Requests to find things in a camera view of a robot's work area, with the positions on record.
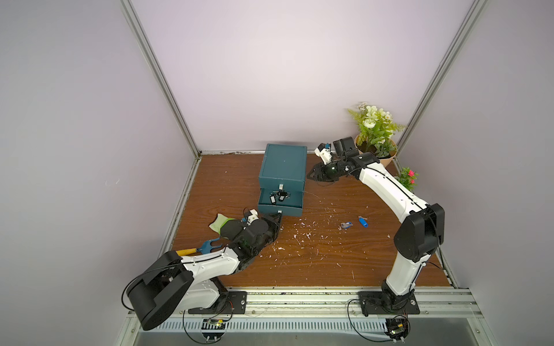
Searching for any teal drawer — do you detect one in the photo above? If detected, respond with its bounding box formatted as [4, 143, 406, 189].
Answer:
[258, 189, 304, 217]

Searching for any teal garden hand rake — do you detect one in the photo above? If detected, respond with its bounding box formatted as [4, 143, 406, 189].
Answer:
[176, 238, 222, 256]

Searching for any large white-flower potted plant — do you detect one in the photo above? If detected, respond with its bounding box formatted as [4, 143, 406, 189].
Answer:
[347, 102, 405, 167]

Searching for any small pink-flower potted plant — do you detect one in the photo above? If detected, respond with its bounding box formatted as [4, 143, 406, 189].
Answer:
[396, 167, 419, 192]

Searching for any electronics board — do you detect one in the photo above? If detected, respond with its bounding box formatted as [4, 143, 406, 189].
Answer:
[385, 315, 411, 343]
[201, 319, 228, 344]

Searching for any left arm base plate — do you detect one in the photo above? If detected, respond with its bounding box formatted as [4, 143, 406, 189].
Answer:
[188, 291, 248, 316]

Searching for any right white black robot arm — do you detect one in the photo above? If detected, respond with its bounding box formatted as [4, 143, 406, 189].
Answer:
[307, 137, 445, 311]

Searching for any right electronics board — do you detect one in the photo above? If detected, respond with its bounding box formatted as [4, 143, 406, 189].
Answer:
[385, 315, 411, 343]

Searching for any left electronics board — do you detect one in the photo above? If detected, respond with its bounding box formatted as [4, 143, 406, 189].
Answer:
[201, 319, 228, 344]

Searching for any aluminium front rail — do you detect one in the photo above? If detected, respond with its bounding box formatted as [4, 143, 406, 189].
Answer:
[172, 286, 483, 319]

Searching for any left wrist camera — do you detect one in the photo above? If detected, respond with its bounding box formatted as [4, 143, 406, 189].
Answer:
[242, 209, 258, 224]

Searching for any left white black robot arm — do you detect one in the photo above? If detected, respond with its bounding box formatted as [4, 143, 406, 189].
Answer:
[125, 209, 283, 331]

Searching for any teal three-drawer cabinet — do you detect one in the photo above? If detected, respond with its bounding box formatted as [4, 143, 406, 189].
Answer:
[258, 144, 307, 193]

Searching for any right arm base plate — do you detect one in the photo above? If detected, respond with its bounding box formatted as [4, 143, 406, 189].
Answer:
[358, 290, 421, 317]

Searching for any black green work glove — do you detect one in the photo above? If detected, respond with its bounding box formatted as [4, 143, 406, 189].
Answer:
[209, 213, 244, 241]

